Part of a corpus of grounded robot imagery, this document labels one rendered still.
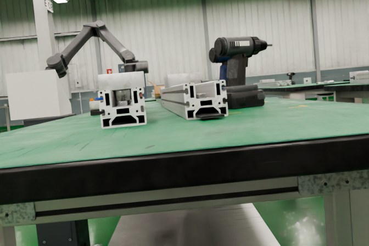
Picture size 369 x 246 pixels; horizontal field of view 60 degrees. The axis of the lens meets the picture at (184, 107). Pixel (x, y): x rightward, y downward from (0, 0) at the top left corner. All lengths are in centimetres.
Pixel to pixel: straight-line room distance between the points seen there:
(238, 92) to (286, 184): 51
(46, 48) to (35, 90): 623
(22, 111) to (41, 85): 16
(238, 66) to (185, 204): 59
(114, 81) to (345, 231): 56
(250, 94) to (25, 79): 117
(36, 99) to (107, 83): 98
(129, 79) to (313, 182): 48
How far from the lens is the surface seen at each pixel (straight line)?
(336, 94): 295
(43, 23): 806
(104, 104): 73
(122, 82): 79
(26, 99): 177
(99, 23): 204
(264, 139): 40
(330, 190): 52
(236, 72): 98
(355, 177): 54
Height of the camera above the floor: 85
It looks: 3 degrees down
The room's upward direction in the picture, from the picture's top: 5 degrees counter-clockwise
